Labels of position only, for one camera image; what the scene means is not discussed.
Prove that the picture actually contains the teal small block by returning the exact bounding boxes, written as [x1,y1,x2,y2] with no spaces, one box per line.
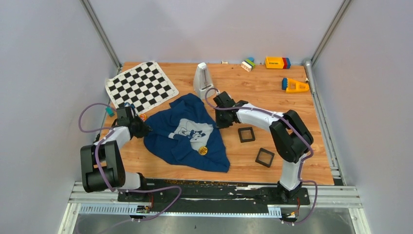
[105,107,115,117]

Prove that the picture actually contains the yellow toy block bin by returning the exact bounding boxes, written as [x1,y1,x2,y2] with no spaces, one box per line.
[265,57,291,69]

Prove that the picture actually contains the checkered chessboard mat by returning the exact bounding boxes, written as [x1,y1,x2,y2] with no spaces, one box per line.
[105,61,179,113]

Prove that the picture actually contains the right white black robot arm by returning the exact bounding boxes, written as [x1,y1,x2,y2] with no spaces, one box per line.
[213,92,314,204]

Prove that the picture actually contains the white green blue blocks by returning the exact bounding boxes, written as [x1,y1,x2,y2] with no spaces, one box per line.
[241,57,256,72]

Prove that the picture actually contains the yellow round brooch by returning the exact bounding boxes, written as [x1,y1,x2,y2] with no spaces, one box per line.
[198,146,208,156]

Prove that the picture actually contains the orange small ring toy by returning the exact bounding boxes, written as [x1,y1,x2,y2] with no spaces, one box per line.
[139,114,147,122]

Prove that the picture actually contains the grey metal pipe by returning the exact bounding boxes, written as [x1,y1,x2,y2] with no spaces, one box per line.
[303,58,316,94]

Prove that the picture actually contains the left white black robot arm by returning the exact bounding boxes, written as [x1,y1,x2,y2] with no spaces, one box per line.
[80,105,151,201]

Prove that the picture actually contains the yellow blue toy ramp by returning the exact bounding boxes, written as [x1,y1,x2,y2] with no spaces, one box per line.
[282,78,310,94]

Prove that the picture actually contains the red white blue toy car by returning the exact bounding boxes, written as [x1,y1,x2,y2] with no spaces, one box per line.
[124,102,135,109]

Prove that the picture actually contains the white metronome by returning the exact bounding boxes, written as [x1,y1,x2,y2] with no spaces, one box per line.
[193,62,214,100]

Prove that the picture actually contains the blue cartoon print shirt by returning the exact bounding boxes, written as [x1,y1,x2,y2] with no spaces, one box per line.
[143,94,230,173]

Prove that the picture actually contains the black square frame near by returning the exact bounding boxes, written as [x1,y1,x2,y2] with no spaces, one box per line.
[238,127,256,143]

